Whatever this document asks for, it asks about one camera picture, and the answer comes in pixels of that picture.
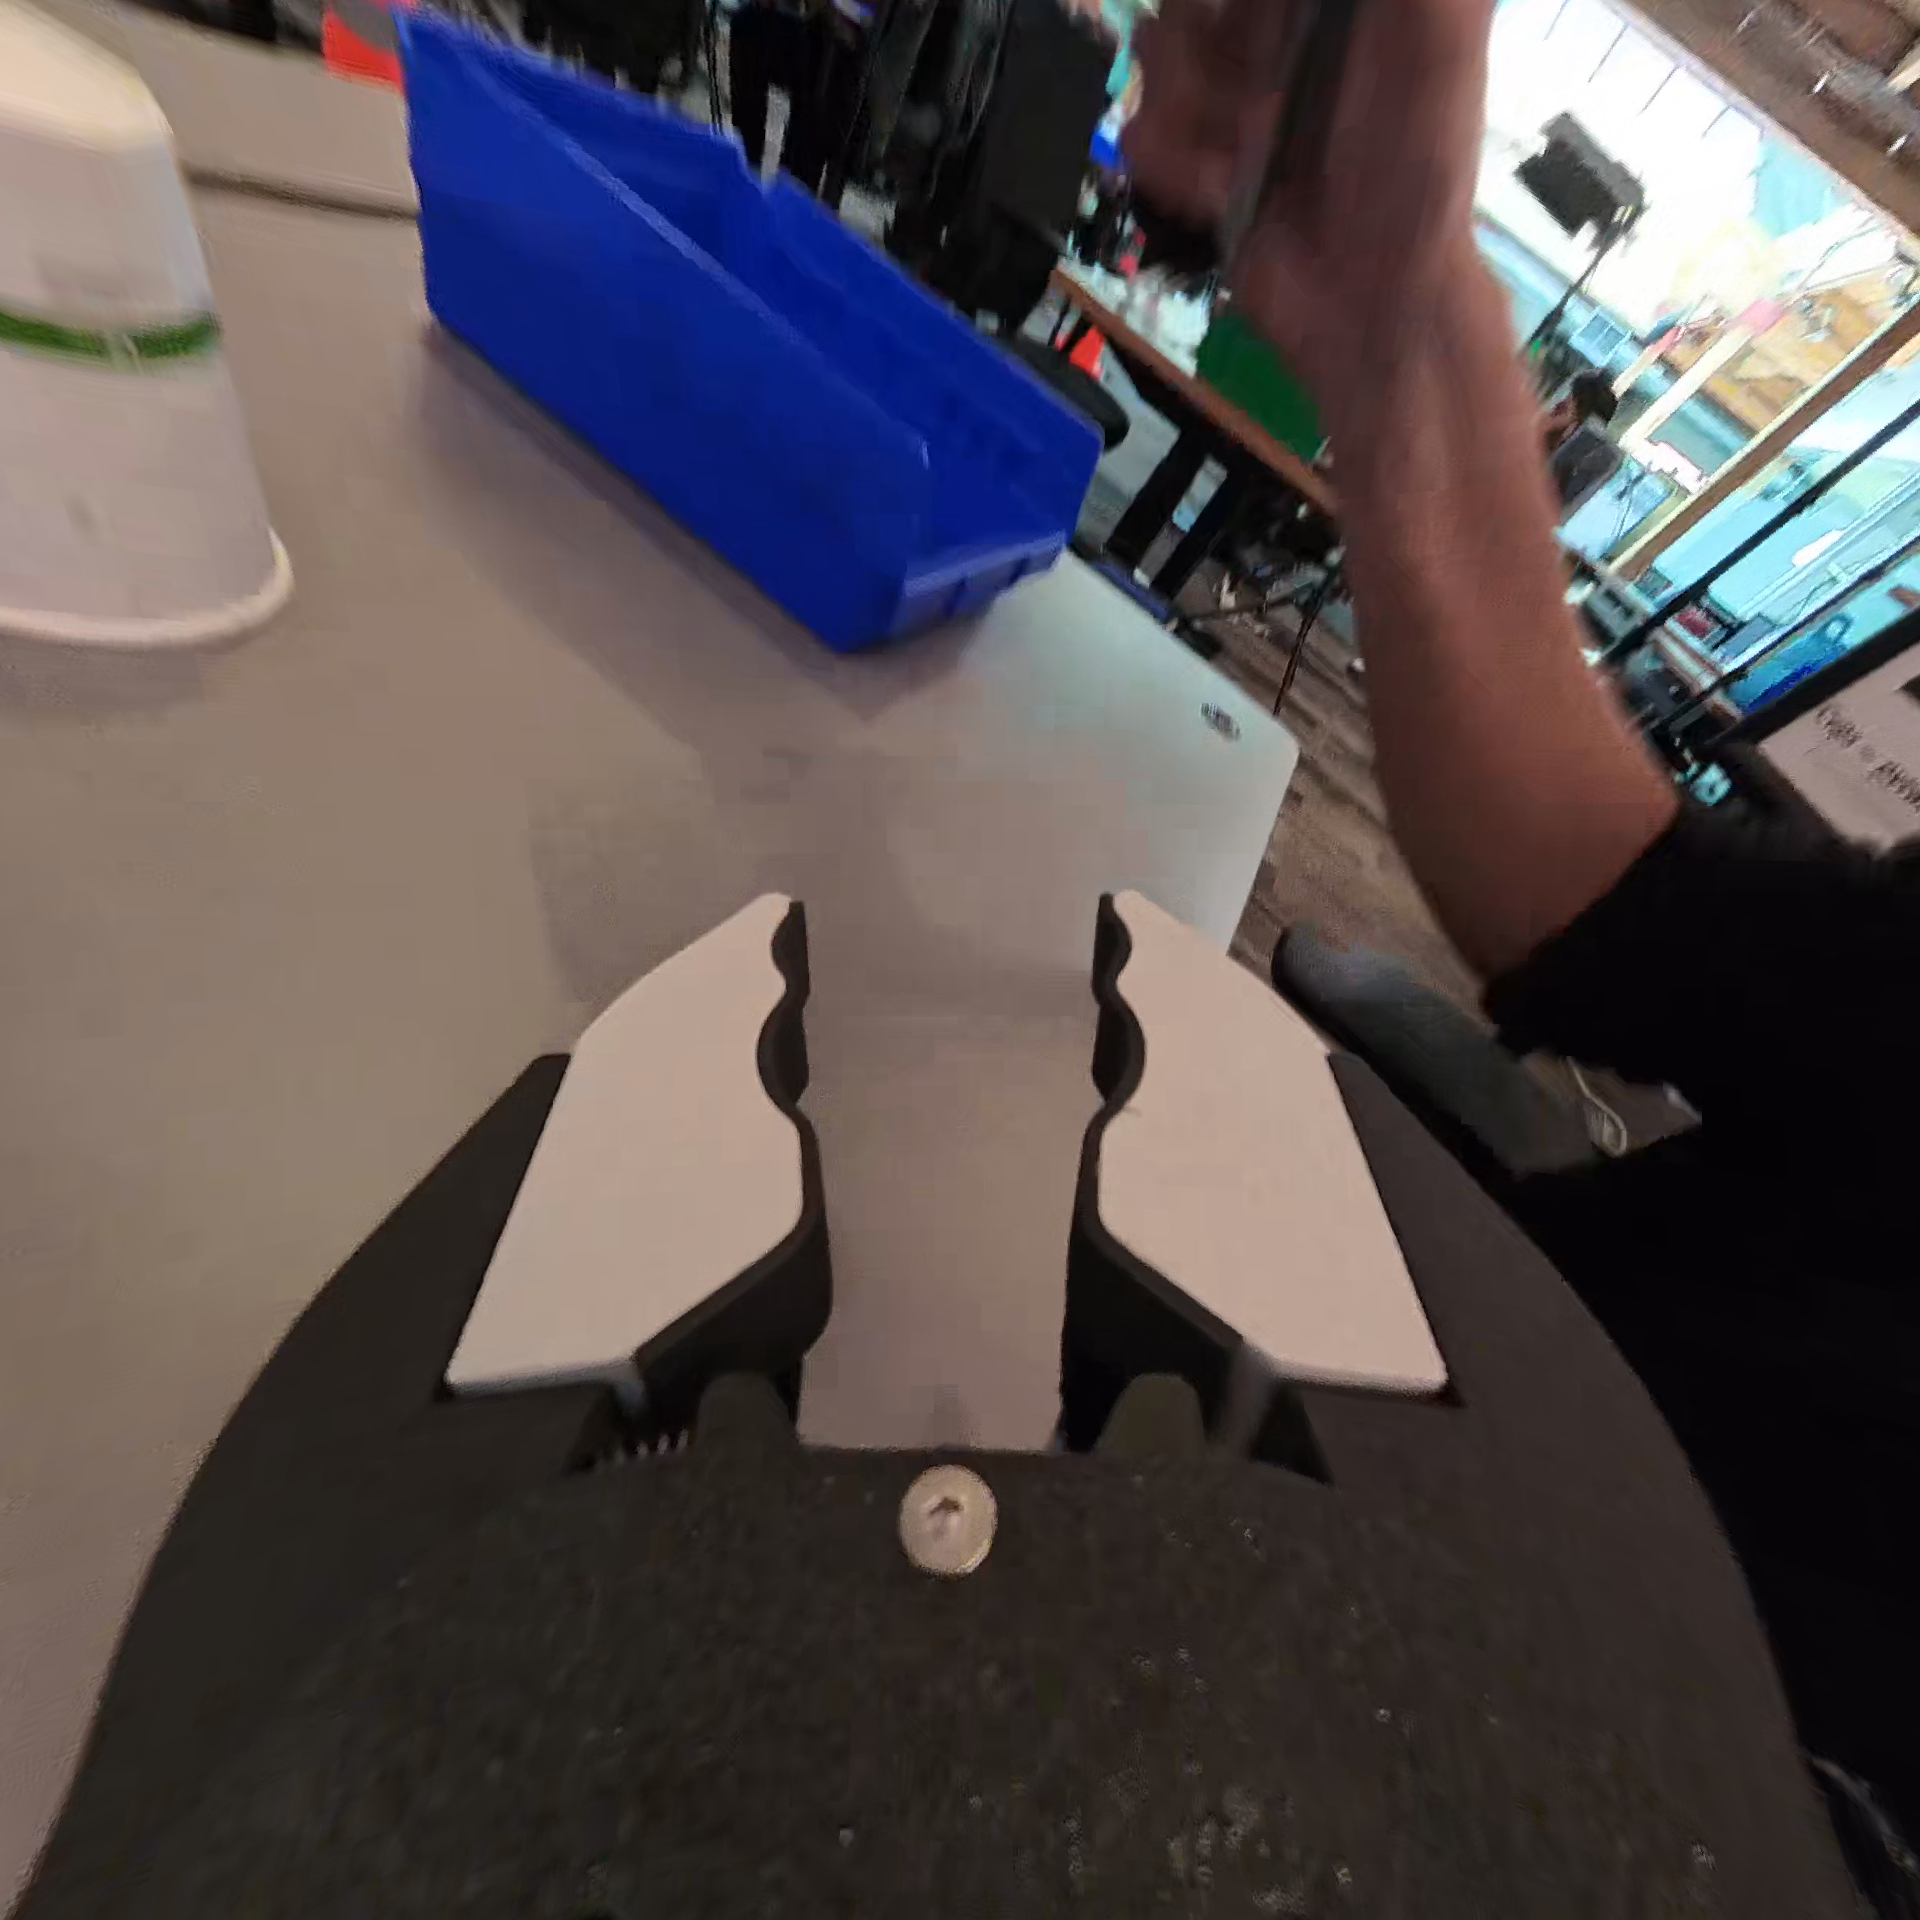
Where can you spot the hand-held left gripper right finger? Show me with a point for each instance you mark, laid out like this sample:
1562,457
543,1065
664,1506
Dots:
1261,1201

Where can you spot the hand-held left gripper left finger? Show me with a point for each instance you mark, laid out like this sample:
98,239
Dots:
645,1201

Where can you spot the blue plastic bin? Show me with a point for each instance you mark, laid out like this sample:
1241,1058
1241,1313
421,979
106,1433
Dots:
674,374

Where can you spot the white paper cup green band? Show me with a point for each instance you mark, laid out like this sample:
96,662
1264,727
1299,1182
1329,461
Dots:
121,480

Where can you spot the person's right hand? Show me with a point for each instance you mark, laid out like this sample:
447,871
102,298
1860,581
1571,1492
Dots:
1410,181

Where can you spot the black office chair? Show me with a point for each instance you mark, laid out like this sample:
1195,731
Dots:
1072,391
1425,1034

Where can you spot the black studio light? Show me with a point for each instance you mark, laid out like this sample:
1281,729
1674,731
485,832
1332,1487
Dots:
1574,173

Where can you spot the green plastic bin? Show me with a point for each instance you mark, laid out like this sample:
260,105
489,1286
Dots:
1261,382

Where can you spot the wooden desk black legs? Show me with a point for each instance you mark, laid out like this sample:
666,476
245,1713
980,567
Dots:
1184,391

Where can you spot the metal table screw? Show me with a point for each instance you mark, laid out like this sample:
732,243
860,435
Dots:
1221,722

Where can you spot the framed marker sign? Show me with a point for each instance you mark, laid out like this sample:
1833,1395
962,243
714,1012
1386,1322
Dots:
1860,751

